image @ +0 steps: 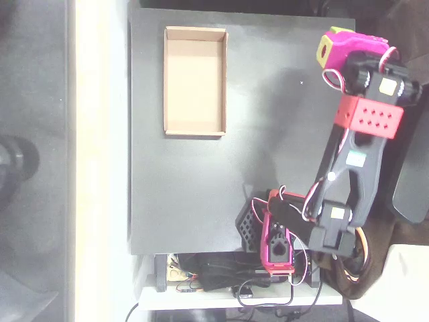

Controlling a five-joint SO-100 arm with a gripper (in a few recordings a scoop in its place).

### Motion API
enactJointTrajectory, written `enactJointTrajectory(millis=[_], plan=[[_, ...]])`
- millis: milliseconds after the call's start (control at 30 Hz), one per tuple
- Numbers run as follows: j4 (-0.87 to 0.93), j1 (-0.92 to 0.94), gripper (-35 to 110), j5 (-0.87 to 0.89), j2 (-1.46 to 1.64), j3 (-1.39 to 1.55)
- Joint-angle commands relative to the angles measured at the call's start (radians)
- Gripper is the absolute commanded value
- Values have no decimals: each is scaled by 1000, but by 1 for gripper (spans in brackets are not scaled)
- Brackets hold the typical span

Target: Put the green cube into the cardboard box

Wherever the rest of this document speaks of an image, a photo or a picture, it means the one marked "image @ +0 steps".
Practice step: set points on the black office chair part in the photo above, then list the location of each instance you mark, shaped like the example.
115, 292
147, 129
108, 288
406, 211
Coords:
414, 188

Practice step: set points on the brown cloth with snap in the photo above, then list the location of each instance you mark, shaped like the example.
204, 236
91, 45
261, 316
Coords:
345, 281

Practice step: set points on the black plug adapter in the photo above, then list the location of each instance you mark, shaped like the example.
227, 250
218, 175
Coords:
244, 292

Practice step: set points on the light wooden piece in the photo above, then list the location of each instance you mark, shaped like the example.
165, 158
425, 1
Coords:
175, 273

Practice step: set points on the white fabric sheet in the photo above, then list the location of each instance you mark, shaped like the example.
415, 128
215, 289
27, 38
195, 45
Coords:
399, 285

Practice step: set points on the black red pink robot arm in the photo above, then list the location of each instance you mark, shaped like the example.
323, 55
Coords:
363, 177

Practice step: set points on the shallow cardboard box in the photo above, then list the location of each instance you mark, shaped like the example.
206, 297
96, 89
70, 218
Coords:
194, 84

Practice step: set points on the white shelf board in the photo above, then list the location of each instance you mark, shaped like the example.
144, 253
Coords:
201, 300

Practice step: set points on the black lattice base mount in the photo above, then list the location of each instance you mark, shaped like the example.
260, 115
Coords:
247, 228

